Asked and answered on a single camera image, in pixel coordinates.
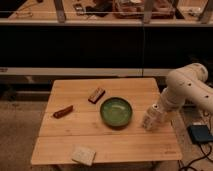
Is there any black floor cable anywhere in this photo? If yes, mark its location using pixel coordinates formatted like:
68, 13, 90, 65
178, 143, 213, 171

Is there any wooden tray on shelf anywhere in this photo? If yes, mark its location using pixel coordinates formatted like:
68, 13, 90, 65
113, 0, 175, 18

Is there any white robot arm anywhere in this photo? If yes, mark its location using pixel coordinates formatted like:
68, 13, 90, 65
157, 63, 213, 114

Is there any reddish-brown sausage toy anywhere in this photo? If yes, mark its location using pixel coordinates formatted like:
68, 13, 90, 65
53, 105, 73, 119

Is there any white cup with holder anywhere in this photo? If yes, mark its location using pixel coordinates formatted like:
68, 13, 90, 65
142, 104, 166, 131

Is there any black box on floor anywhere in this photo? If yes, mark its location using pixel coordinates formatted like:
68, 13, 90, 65
187, 125, 213, 144

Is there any white square sponge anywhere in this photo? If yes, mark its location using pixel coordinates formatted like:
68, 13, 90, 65
72, 146, 96, 166

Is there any brown rectangular block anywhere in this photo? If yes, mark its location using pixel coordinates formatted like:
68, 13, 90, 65
88, 88, 105, 104

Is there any wooden table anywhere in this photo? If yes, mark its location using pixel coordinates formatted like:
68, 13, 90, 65
31, 78, 182, 165

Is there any green ceramic bowl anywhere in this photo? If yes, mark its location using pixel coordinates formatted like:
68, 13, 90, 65
100, 97, 133, 127

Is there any dark device on shelf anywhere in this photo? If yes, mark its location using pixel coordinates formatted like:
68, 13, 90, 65
73, 3, 85, 15

